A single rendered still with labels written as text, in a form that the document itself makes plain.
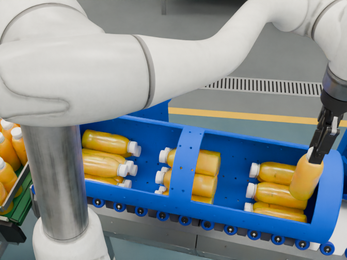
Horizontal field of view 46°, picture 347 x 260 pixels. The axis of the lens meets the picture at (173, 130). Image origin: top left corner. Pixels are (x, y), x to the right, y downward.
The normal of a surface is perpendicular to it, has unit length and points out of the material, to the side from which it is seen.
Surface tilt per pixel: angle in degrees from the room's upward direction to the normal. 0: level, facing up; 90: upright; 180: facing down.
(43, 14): 5
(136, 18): 0
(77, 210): 89
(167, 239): 70
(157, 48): 32
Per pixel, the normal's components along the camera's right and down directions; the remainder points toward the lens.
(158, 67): 0.65, -0.05
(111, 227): -0.22, 0.47
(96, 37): 0.17, -0.80
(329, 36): -0.93, 0.22
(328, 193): -0.14, -0.16
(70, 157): 0.76, 0.47
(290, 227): -0.23, 0.65
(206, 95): -0.02, -0.65
